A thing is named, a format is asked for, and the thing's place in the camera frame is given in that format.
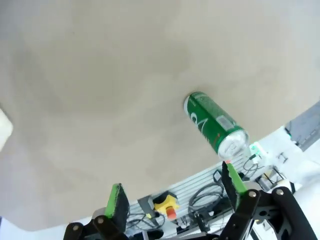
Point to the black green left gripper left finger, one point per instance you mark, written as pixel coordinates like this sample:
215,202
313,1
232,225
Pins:
117,205

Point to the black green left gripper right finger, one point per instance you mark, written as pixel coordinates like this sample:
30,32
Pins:
250,207

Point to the green Chilsung soda can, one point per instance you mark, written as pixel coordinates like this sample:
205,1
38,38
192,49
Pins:
212,120

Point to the white plastic shopping basket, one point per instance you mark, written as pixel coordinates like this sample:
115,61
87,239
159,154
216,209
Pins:
4,130

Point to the small grey box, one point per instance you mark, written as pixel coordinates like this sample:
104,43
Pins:
145,203

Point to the yellow red emergency stop button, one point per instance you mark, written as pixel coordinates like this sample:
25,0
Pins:
166,201

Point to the small green lit device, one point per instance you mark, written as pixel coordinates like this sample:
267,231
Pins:
257,150

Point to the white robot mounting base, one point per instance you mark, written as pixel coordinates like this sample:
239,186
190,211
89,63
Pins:
300,162

